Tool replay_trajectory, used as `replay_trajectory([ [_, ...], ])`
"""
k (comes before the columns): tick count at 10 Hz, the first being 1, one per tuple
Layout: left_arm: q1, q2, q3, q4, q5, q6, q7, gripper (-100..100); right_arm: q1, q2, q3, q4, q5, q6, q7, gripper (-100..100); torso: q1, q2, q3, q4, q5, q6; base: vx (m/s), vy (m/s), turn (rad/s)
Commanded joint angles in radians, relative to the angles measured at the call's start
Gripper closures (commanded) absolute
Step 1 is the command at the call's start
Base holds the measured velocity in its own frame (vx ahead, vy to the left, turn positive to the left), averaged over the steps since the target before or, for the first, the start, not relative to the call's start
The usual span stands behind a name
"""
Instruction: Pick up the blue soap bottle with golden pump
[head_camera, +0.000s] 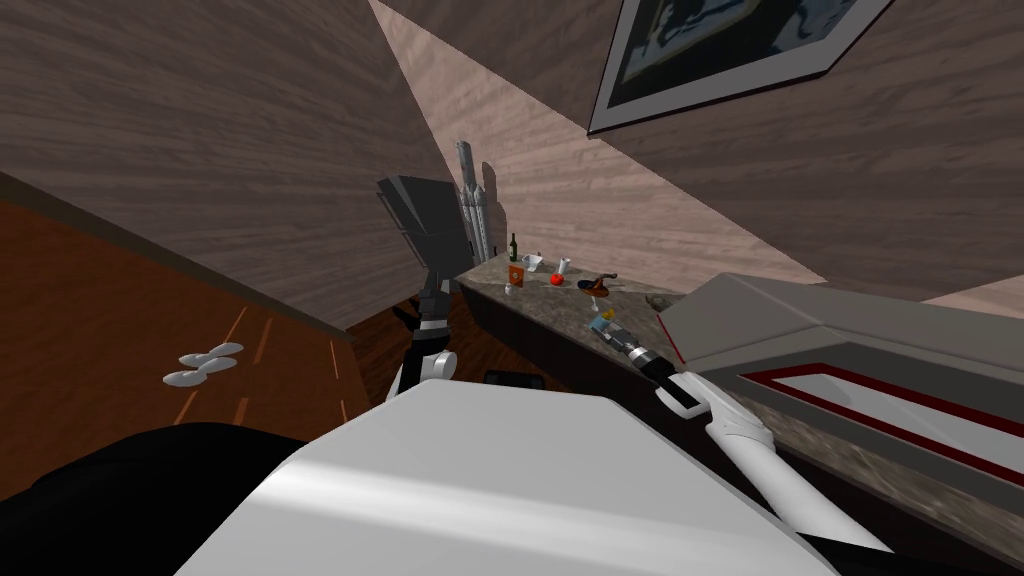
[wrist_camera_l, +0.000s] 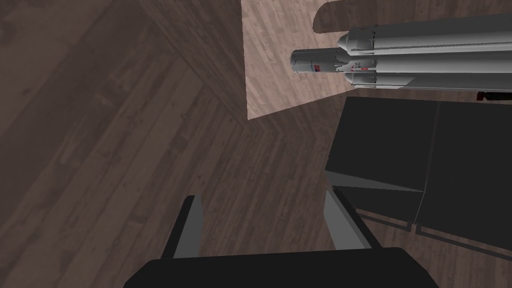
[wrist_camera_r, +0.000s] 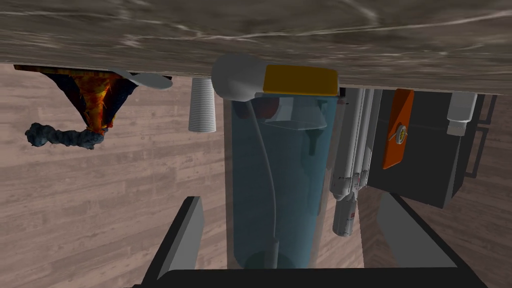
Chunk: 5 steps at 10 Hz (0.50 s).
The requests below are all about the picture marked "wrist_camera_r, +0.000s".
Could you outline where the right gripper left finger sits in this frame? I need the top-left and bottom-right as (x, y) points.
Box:
(141, 195), (205, 283)

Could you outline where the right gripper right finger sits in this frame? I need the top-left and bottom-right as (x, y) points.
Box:
(377, 191), (471, 270)

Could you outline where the black box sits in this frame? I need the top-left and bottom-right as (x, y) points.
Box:
(365, 88), (499, 210)

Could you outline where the white rocket model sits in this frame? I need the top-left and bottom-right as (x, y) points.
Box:
(329, 87), (386, 238)

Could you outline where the orange tag with round emblem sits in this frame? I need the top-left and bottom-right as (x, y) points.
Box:
(381, 88), (416, 171)

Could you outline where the blue transparent bottle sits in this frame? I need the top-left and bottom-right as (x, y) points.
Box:
(223, 92), (342, 270)

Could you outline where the small white bottle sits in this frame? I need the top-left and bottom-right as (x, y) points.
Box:
(446, 91), (479, 137)

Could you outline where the white ribbed cup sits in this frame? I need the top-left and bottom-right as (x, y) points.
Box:
(188, 76), (217, 134)

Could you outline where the grey spoon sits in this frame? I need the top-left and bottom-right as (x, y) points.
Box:
(111, 68), (174, 91)

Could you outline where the orange and dark cone-shaped object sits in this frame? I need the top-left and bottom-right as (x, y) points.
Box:
(13, 63), (173, 151)

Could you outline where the white and yellow rounded object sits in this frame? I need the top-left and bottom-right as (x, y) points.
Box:
(210, 52), (341, 103)

